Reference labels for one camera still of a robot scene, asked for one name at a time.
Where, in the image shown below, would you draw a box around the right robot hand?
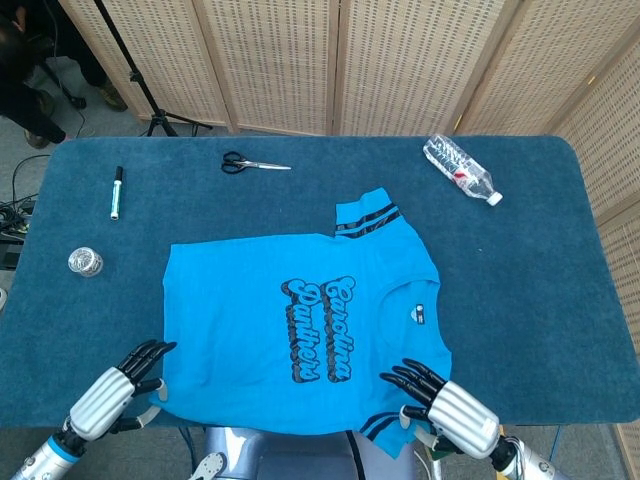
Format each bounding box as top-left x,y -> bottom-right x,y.
378,357 -> 501,460

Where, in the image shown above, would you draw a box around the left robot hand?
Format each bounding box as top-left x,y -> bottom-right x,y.
62,339 -> 178,442

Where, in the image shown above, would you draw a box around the blue printed t-shirt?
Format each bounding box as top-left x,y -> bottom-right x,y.
149,187 -> 455,462

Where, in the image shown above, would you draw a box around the white perforated plate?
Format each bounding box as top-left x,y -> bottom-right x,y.
188,452 -> 227,480

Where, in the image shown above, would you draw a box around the blue carpet table cover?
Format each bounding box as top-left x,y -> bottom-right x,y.
0,134 -> 632,430

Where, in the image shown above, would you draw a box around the round clear clip box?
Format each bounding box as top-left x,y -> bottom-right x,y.
67,246 -> 105,278

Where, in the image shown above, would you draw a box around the grey robot torso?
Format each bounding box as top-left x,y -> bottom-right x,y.
202,426 -> 416,480

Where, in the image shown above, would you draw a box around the green white marker pen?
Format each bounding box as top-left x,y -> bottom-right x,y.
109,165 -> 127,222

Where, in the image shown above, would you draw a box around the clear plastic water bottle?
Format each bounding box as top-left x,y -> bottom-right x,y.
422,132 -> 504,207

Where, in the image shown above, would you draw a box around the person in black clothes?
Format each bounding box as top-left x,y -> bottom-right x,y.
0,0 -> 129,150

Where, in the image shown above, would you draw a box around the black tripod stand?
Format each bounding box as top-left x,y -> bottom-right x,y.
92,0 -> 214,138

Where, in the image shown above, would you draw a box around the woven wooden folding screen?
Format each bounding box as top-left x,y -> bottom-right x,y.
57,0 -> 640,480

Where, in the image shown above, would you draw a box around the floor cable bundle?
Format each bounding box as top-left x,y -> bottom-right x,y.
0,154 -> 51,246

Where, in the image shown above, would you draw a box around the black handled scissors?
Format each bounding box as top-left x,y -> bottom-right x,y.
220,150 -> 293,176

